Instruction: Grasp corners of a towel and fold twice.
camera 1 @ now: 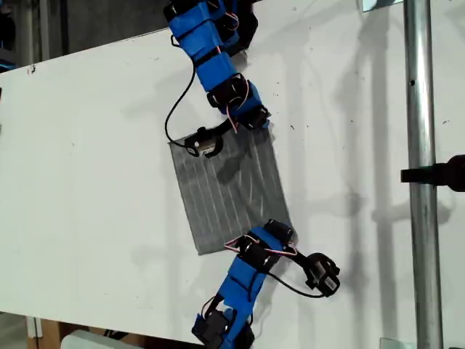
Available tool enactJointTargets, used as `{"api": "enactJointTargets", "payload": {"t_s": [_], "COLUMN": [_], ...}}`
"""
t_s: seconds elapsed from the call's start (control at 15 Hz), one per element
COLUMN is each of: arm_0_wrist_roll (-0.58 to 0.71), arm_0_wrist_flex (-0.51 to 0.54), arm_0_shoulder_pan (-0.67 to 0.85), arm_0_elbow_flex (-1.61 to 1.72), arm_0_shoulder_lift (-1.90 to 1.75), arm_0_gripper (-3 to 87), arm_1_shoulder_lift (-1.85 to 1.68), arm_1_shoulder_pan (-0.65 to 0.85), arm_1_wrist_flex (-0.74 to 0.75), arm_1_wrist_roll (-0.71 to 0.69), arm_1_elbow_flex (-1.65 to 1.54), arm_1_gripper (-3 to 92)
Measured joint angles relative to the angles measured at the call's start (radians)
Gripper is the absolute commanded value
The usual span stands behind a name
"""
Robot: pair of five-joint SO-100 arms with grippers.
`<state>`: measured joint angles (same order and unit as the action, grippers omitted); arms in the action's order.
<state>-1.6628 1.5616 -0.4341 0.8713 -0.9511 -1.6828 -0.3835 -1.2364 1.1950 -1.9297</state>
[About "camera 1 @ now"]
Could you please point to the white table leg bracket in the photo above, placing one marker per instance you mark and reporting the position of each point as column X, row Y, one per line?
column 34, row 327

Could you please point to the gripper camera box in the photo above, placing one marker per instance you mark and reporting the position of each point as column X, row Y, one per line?
column 203, row 143
column 323, row 274

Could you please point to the black clamp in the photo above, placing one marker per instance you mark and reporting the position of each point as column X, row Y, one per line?
column 436, row 174

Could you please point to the grey striped towel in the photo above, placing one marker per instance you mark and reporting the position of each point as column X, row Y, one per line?
column 232, row 189

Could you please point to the steel post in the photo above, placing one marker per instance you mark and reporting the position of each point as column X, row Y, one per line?
column 421, row 218

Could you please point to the camera black stalk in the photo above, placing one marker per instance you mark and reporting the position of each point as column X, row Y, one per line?
column 225, row 127
column 301, row 259

